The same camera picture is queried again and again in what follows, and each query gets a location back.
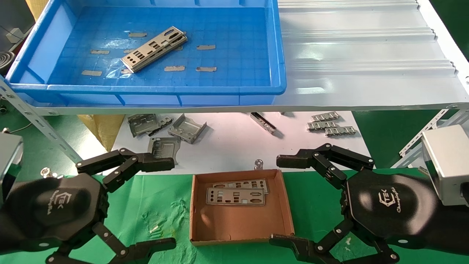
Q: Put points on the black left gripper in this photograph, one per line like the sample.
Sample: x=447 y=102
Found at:
x=55 y=209

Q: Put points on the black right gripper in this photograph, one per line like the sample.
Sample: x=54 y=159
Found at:
x=388 y=205

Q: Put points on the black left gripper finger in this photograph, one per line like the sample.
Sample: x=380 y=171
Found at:
x=154 y=164

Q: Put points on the silver metal I/O shield plate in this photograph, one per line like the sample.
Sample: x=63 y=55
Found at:
x=251 y=201
x=264 y=186

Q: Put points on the shallow brown cardboard box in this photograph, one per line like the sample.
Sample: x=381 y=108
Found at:
x=238 y=223

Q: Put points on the blue plastic tray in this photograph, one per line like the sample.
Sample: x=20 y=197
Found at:
x=234 y=55

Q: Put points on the tan cardboard sheet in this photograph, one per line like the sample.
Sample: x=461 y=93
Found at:
x=36 y=7

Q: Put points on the grey flat stamped metal plate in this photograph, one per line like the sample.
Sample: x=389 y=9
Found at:
x=166 y=145

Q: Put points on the green cloth mat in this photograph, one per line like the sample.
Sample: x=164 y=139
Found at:
x=154 y=198

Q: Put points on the yellow woven bag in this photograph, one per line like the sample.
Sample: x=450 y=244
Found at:
x=104 y=128

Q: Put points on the white paper sheet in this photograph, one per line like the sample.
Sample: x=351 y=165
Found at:
x=227 y=143

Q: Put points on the small toothed metal strip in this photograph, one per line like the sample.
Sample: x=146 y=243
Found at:
x=340 y=131
x=322 y=125
x=325 y=116

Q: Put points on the narrow grey metal strip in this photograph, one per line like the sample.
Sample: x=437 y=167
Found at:
x=263 y=122

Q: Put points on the metal plate stack in bin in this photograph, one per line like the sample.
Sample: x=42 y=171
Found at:
x=147 y=58

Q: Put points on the small silver bolts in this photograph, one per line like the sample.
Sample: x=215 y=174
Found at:
x=47 y=172

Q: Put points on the white slotted angle beam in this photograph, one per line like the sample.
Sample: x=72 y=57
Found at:
x=36 y=123
x=421 y=138

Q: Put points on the small white block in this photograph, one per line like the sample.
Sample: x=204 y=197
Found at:
x=14 y=35

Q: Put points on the grey stamped metal bracket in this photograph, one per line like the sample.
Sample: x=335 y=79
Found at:
x=146 y=124

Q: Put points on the grey U-shaped metal bracket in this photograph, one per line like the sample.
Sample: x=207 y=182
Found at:
x=187 y=128

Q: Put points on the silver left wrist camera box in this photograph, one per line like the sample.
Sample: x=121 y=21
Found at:
x=9 y=157

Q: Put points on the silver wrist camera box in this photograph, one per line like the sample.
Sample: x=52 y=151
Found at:
x=9 y=157
x=445 y=163

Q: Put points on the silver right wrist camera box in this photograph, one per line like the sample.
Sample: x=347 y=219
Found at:
x=445 y=163

